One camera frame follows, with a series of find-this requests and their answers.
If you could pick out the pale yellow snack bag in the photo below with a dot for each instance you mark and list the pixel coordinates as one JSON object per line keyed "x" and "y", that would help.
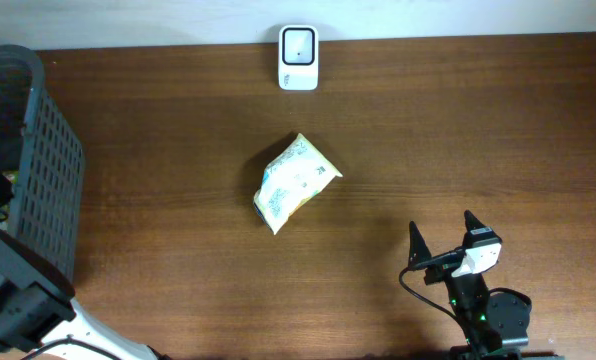
{"x": 294, "y": 177}

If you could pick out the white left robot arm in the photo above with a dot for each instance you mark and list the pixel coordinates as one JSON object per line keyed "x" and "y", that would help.
{"x": 39, "y": 314}

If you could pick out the white barcode scanner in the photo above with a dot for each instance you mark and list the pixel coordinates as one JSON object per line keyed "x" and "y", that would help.
{"x": 298, "y": 58}

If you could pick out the grey plastic basket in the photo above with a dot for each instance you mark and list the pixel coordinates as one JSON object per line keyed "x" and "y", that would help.
{"x": 37, "y": 143}

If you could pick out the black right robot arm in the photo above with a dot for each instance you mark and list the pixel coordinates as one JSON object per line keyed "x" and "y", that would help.
{"x": 494, "y": 321}

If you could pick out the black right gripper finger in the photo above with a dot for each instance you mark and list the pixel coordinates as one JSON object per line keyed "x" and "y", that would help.
{"x": 472, "y": 223}
{"x": 418, "y": 250}

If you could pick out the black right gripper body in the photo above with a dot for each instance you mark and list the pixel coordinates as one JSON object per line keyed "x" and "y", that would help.
{"x": 440, "y": 267}

